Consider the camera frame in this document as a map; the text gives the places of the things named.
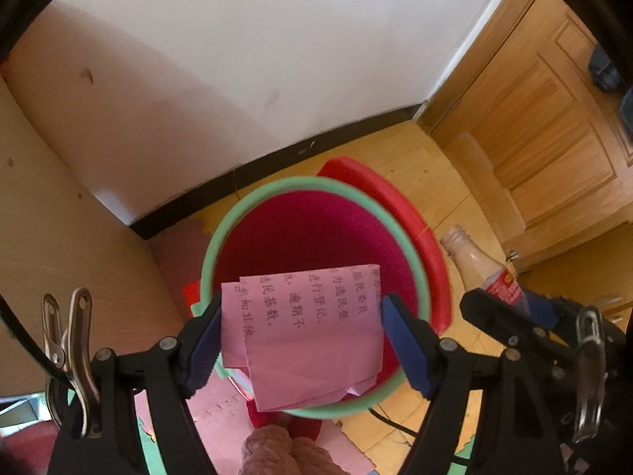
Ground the pink printed paper sheet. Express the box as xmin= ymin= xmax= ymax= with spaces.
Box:
xmin=220 ymin=263 xmax=385 ymax=412

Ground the dark hanging garment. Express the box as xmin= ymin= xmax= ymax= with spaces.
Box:
xmin=588 ymin=42 xmax=633 ymax=166

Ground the red bin with green rim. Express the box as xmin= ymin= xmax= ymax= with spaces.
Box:
xmin=190 ymin=175 xmax=428 ymax=443

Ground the wooden door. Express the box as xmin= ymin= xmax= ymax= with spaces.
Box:
xmin=415 ymin=0 xmax=633 ymax=268

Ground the flat grey box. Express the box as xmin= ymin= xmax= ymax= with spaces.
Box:
xmin=0 ymin=395 xmax=41 ymax=436

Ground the metal spring clip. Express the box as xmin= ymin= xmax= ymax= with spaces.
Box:
xmin=42 ymin=287 xmax=107 ymax=439
xmin=571 ymin=307 xmax=606 ymax=443

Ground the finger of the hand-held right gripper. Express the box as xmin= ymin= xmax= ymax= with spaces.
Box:
xmin=519 ymin=292 xmax=601 ymax=327
xmin=460 ymin=289 xmax=550 ymax=357

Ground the person's left leg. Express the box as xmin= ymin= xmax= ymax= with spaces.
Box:
xmin=241 ymin=427 xmax=295 ymax=475

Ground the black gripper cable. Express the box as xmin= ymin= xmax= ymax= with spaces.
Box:
xmin=0 ymin=294 xmax=70 ymax=387

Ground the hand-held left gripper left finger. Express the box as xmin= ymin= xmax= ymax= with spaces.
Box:
xmin=52 ymin=291 xmax=223 ymax=475

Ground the thin black floor cable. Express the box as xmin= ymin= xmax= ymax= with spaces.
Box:
xmin=368 ymin=403 xmax=421 ymax=443

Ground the green foam floor mat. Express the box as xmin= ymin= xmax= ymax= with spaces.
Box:
xmin=445 ymin=433 xmax=476 ymax=468
xmin=138 ymin=420 xmax=166 ymax=475

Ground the plastic bottle with red label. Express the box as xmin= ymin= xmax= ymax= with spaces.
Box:
xmin=439 ymin=225 xmax=532 ymax=317

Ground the wooden cabinet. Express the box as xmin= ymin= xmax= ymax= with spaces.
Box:
xmin=504 ymin=225 xmax=633 ymax=327

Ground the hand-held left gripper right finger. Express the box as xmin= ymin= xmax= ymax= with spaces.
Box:
xmin=381 ymin=293 xmax=562 ymax=475

